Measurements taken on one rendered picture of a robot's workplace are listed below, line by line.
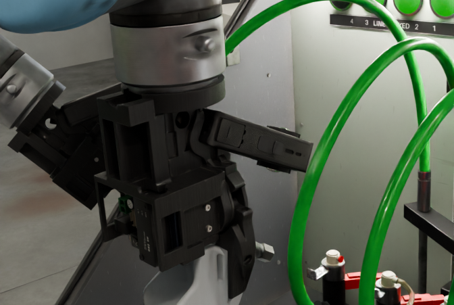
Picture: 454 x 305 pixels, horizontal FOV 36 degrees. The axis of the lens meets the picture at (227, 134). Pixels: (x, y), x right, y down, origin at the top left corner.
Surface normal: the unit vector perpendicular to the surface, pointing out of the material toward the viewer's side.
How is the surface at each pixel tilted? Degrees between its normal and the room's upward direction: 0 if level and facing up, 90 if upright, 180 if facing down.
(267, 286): 90
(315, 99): 90
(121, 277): 90
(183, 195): 90
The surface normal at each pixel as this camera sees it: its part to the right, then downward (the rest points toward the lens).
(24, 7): -0.36, 0.30
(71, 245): -0.07, -0.95
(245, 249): 0.68, 0.18
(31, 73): 0.57, -0.47
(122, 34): -0.63, 0.27
